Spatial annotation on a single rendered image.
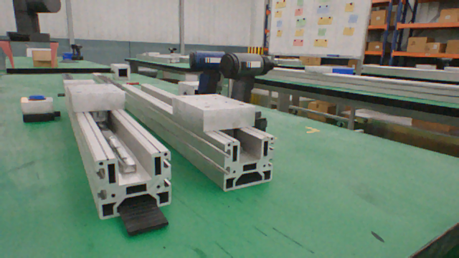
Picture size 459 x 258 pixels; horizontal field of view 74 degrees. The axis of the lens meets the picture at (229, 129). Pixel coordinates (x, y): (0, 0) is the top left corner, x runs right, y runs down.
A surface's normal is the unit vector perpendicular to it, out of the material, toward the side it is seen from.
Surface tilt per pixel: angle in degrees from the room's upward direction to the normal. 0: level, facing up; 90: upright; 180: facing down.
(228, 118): 90
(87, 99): 90
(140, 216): 0
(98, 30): 90
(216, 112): 90
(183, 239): 0
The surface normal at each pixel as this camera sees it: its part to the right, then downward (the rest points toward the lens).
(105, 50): 0.57, 0.23
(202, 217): 0.04, -0.97
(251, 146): -0.87, 0.10
